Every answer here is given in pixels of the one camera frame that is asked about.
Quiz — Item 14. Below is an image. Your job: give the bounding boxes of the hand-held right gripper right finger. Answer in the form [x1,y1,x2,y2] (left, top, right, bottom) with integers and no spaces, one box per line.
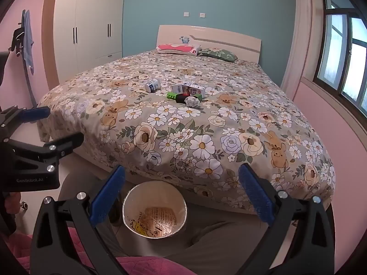
[238,163,335,275]

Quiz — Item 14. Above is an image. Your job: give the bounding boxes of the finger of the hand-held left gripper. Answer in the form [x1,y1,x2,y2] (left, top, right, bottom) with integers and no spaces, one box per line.
[10,132,84,175]
[0,106,51,142]

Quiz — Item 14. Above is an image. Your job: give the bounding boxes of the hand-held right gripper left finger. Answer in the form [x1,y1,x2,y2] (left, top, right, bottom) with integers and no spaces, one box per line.
[30,165,129,275]

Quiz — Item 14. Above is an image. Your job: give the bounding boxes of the paper bucket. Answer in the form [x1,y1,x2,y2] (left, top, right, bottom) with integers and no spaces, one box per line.
[122,181,188,238]

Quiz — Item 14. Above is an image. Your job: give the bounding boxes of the person's left hand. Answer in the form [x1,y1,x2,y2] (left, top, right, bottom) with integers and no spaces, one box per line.
[3,191,22,215]

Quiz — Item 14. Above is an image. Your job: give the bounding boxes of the coat rack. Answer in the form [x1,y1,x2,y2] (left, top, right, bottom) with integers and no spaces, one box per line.
[17,20,38,106]

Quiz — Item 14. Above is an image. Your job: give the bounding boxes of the yellow snack wrapper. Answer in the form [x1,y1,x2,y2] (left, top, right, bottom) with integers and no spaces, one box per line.
[130,206,178,237]

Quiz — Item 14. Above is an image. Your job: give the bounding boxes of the person's grey trouser legs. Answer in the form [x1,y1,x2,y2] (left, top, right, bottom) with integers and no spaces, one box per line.
[60,175,271,275]

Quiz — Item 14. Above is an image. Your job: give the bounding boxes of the pink quilted cloth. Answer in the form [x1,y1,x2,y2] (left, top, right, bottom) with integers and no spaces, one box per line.
[0,226,172,275]

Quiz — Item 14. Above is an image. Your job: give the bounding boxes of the black hanging garment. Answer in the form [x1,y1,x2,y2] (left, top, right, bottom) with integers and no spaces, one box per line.
[11,29,25,55]

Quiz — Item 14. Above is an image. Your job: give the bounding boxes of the floral bedspread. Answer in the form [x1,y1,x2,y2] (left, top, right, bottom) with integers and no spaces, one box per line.
[37,49,336,215]

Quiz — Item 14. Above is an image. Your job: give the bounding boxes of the cream wardrobe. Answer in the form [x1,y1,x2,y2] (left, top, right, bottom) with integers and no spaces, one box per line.
[42,0,125,91]

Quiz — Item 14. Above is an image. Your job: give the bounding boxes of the white plastic bottle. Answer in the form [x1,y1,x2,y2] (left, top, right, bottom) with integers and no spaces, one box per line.
[144,78,161,93]

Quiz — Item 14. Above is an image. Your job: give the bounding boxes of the white printed carton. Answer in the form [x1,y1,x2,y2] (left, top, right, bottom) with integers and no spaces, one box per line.
[171,82,206,98]

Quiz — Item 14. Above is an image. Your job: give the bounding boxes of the green floral pillow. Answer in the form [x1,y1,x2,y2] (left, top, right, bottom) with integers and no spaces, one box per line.
[198,48,238,63]

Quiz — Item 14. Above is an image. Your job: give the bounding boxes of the pink pillow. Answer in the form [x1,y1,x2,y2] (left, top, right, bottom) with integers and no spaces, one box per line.
[156,44,201,55]

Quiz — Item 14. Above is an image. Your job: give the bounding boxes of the window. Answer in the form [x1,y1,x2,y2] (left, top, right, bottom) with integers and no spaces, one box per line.
[312,0,367,109]

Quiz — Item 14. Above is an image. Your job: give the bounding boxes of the cream bed frame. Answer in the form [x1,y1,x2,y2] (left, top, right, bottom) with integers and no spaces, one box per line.
[72,25,262,214]

